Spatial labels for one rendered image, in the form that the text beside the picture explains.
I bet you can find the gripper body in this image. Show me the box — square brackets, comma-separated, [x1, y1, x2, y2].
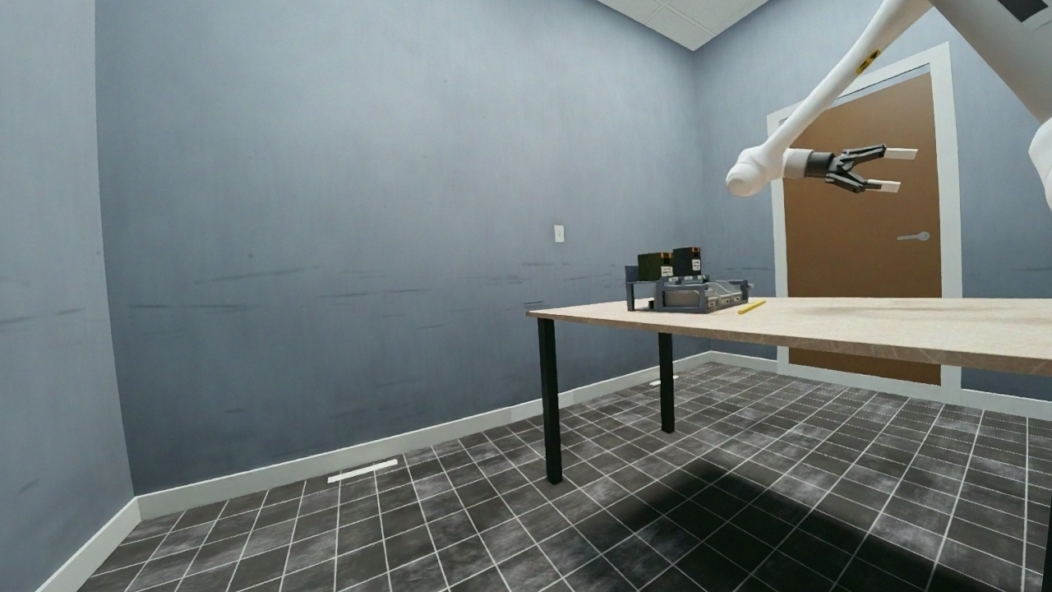
[805, 152, 855, 178]

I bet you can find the yellow long thin bar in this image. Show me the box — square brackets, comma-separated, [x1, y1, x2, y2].
[739, 300, 766, 314]

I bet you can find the dark green case with orange latches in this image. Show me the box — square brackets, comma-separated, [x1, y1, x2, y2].
[638, 252, 674, 282]

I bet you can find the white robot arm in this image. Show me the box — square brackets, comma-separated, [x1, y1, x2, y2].
[726, 0, 1052, 210]

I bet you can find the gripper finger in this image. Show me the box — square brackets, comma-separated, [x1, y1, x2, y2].
[825, 162, 901, 193]
[839, 144, 918, 166]

